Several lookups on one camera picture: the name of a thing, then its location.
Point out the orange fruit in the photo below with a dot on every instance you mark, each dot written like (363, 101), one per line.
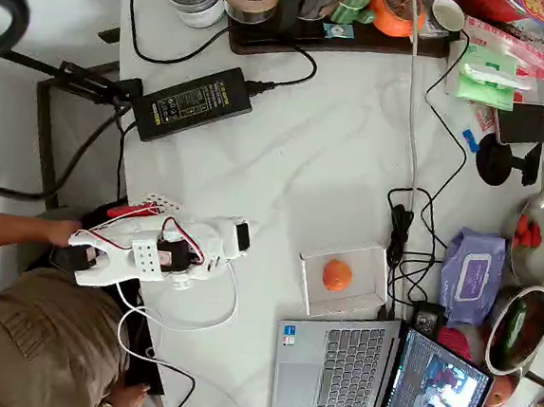
(337, 276)

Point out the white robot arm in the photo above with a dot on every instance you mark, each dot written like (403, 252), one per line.
(148, 259)

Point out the person left forearm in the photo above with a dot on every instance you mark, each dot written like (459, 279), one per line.
(8, 228)

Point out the white cardboard box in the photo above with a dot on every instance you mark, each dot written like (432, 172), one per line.
(363, 299)

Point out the person left hand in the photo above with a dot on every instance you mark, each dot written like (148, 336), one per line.
(65, 232)

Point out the person right hand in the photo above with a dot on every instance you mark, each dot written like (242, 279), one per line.
(130, 398)

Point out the red clamp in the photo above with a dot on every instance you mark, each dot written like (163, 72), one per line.
(128, 210)

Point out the thin black adapter lead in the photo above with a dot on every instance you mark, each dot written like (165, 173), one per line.
(120, 162)

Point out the black power adapter brick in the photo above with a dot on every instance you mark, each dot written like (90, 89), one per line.
(190, 103)

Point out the grey laptop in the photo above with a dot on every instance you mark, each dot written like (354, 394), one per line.
(334, 361)

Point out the grey round stool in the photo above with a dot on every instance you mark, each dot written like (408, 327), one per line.
(56, 214)

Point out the olive clothed person body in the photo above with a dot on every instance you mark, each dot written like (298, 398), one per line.
(41, 336)

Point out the small black charger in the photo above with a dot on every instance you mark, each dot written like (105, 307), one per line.
(428, 318)

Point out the teal candy packet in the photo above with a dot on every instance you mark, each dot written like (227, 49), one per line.
(338, 30)

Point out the dark wooden tea tray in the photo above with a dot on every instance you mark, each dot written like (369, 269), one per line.
(362, 45)

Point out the dark bottle cork stopper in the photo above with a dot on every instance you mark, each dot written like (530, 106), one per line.
(291, 10)

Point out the wet wipes pack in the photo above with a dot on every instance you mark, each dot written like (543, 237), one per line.
(470, 278)

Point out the red knitted cloth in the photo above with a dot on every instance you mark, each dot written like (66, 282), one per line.
(455, 343)

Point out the blue clip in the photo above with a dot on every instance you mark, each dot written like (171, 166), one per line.
(470, 141)

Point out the green cactus figurine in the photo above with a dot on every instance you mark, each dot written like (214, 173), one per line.
(354, 3)

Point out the black phone stand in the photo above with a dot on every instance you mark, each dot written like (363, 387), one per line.
(495, 161)

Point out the orange round teapot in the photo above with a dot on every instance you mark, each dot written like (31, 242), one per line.
(395, 14)

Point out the red white printed packet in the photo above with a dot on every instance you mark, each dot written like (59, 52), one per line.
(484, 119)

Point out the red strawberry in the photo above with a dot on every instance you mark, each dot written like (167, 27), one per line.
(522, 225)
(532, 238)

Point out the green tissue pack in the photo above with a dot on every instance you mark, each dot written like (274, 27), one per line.
(487, 89)

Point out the green cucumber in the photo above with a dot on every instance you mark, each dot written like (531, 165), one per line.
(513, 329)

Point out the white cup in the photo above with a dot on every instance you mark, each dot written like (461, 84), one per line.
(448, 14)

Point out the black smartphone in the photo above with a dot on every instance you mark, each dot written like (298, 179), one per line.
(522, 124)

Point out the steel bowl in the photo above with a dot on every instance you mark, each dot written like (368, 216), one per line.
(543, 265)

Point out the steel pot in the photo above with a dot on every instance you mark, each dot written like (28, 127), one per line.
(535, 326)

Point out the red gift bag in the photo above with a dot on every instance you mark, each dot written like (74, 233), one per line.
(489, 6)

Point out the green and pink packets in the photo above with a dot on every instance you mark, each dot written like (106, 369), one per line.
(533, 55)

